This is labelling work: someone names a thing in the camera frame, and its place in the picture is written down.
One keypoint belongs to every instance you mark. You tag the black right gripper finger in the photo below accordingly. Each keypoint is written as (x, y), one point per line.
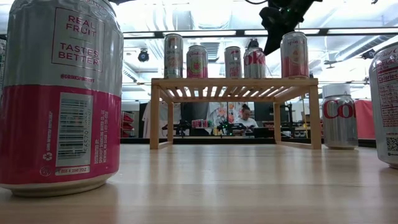
(275, 39)

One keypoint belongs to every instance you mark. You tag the pale pink Spindrift can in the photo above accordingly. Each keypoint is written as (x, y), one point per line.
(294, 59)

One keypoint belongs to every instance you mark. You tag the silver Diet Coke can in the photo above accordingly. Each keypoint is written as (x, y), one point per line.
(339, 130)
(254, 65)
(385, 109)

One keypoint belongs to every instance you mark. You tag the tall Celsius peach can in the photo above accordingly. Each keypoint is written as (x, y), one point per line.
(233, 67)

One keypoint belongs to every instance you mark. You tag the Spindrift can with fruit emblem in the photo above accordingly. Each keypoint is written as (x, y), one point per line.
(197, 67)

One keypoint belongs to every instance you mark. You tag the tall Celsius can black lid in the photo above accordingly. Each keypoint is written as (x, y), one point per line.
(2, 62)
(173, 59)

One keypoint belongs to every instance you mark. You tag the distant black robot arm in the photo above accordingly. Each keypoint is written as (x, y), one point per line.
(180, 127)
(228, 127)

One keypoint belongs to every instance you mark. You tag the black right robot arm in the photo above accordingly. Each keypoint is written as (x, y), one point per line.
(295, 9)

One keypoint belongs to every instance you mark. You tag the wooden slatted shelf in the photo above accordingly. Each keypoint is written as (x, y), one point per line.
(233, 82)

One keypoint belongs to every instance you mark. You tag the black ceiling fixture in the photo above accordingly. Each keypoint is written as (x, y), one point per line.
(253, 43)
(368, 54)

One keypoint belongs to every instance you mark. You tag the black overhead beam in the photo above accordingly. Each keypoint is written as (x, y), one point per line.
(217, 32)

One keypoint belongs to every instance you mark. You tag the person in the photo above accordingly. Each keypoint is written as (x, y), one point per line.
(247, 123)

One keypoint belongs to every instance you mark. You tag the floral hanging shirt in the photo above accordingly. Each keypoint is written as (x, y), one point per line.
(221, 112)

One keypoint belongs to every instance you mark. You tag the black hanging garment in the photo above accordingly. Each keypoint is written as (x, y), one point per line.
(194, 110)

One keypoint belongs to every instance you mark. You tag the distant row of cans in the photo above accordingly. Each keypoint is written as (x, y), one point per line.
(202, 124)

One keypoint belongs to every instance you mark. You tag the red panel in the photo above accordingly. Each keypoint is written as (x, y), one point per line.
(365, 119)

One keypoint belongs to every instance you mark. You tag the white hanging shirt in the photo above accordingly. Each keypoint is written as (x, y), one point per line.
(163, 118)

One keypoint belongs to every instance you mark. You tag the red and white rack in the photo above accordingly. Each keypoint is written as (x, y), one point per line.
(128, 119)

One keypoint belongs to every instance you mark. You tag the pink and silver Spindrift can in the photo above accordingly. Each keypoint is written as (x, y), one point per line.
(62, 124)

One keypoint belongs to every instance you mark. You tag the distant black machine frame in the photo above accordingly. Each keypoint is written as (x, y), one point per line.
(290, 118)

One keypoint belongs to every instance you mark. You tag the black ceiling camera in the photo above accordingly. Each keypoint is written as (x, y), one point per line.
(143, 56)

